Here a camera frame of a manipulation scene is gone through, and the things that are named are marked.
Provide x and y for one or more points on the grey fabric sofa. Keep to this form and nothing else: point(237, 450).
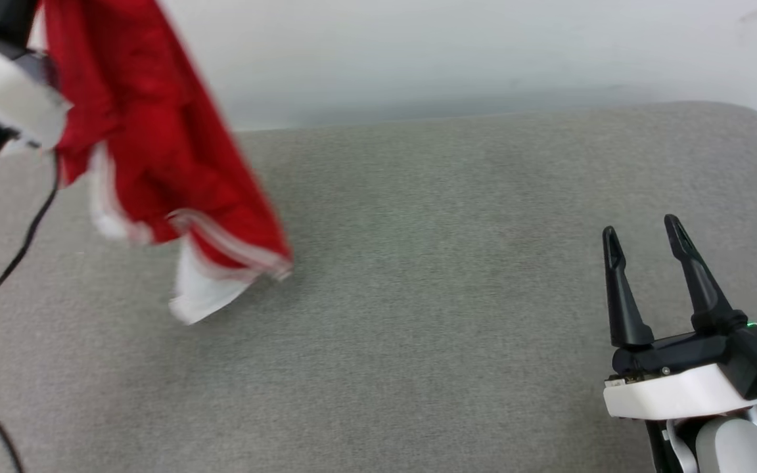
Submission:
point(431, 276)

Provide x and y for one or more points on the red and white jersey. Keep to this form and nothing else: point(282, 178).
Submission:
point(155, 144)

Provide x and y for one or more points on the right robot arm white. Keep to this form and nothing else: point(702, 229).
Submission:
point(727, 447)

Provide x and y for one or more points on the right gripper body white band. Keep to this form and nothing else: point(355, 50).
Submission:
point(667, 394)

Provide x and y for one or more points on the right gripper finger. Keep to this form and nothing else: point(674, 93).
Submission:
point(623, 309)
point(704, 286)

